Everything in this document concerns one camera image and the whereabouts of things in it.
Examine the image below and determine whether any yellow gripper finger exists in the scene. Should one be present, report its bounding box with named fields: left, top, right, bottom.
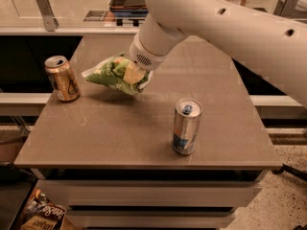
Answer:
left=124, top=62, right=146, bottom=84

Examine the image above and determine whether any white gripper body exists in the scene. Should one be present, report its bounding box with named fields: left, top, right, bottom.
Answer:
left=130, top=33, right=167, bottom=71

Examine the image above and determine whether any green jalapeno chip bag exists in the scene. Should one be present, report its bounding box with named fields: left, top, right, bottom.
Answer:
left=82, top=54, right=153, bottom=96

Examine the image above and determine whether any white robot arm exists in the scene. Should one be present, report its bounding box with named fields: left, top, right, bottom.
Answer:
left=130, top=0, right=307, bottom=106

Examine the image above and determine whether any silver blue energy drink can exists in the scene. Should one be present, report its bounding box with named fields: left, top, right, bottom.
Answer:
left=173, top=98, right=202, bottom=155

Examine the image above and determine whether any orange soda can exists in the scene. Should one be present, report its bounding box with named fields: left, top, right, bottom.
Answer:
left=44, top=56, right=81, bottom=102

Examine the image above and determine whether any upper white drawer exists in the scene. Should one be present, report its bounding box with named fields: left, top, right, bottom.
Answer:
left=38, top=180, right=261, bottom=207

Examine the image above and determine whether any white drawer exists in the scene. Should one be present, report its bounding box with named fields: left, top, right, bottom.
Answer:
left=68, top=211, right=234, bottom=229
left=38, top=180, right=261, bottom=207

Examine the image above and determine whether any lower white drawer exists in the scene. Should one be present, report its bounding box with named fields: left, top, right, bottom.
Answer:
left=68, top=211, right=234, bottom=229

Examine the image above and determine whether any left metal bracket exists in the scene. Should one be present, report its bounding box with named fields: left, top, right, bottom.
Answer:
left=36, top=0, right=59, bottom=32

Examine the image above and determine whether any metal bracket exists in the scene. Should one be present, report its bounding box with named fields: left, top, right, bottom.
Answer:
left=274, top=0, right=307, bottom=18
left=36, top=0, right=59, bottom=32

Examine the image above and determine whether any right metal bracket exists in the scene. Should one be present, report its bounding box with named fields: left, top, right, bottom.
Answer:
left=274, top=0, right=307, bottom=18

